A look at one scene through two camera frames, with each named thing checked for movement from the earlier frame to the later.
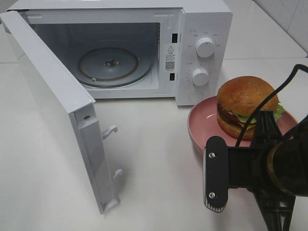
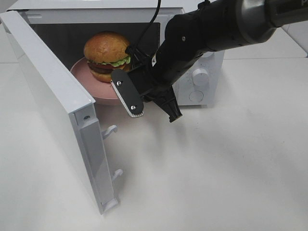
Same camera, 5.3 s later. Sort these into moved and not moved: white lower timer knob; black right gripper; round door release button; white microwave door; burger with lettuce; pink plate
Moved: burger with lettuce; pink plate; black right gripper
Not moved: white microwave door; round door release button; white lower timer knob
